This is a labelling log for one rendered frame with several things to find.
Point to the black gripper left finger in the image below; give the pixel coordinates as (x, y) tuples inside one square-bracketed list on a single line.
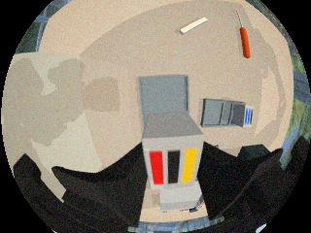
[(121, 186)]

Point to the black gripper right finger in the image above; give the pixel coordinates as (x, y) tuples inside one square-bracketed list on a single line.
[(223, 177)]

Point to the beige flat panel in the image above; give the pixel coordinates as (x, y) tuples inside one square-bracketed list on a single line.
[(42, 114)]

